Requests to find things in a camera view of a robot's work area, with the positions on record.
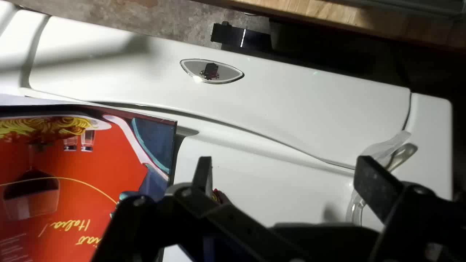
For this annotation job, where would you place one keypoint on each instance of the red pasta box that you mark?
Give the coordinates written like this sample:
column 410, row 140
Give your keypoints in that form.
column 68, row 184

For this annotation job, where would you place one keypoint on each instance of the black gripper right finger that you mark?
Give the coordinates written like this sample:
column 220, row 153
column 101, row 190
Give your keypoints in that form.
column 413, row 208

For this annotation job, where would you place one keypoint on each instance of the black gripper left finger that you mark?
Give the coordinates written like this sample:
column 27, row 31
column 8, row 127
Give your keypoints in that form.
column 184, row 219

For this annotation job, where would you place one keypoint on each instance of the clear plastic strip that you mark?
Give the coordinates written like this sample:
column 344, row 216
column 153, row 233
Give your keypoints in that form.
column 388, row 153

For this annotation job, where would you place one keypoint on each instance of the small black floor object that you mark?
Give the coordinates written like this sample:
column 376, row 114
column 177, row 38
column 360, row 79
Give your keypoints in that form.
column 238, row 37

